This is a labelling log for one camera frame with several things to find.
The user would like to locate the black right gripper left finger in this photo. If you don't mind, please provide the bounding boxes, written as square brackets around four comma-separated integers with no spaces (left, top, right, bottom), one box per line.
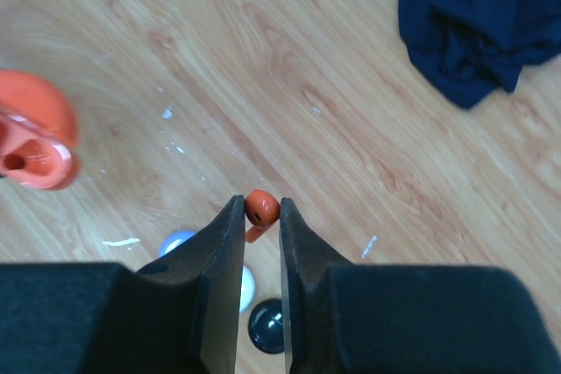
[1,195,245,373]

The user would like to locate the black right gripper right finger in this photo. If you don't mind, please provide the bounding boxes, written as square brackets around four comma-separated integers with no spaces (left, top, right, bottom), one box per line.
[280,198,560,373]

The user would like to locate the white earbud case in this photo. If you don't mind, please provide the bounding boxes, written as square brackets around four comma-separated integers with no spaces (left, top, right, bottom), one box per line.
[239,265,256,313]

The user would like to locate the black earbud case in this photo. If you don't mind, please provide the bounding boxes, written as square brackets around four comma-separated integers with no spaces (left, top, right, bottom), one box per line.
[248,298,284,355]

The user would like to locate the lavender earbud case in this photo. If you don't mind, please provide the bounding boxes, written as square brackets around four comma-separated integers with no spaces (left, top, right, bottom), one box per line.
[159,229,196,258]

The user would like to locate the orange earbud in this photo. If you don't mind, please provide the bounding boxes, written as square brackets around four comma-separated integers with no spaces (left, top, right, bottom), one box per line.
[245,189,281,243]

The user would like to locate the orange earbud case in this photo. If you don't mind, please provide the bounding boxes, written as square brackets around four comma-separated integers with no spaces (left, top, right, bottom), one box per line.
[1,68,79,190]

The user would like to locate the dark navy crumpled cloth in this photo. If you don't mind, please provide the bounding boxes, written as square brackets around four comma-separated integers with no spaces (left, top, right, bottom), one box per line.
[398,0,560,109]

